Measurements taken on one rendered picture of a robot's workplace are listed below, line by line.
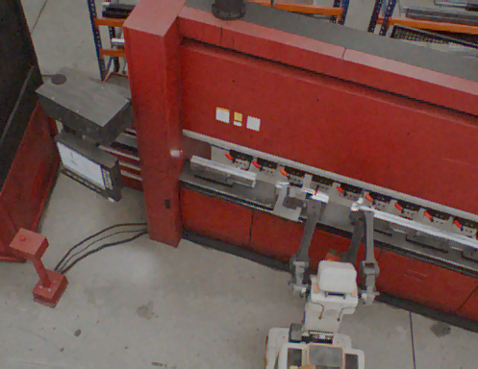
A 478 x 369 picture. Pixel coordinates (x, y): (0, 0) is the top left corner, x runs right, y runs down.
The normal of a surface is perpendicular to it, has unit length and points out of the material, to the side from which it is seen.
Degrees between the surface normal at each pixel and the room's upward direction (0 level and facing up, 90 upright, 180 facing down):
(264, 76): 90
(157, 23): 0
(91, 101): 1
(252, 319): 0
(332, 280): 48
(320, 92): 90
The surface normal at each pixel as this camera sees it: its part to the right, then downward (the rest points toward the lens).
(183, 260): 0.05, -0.59
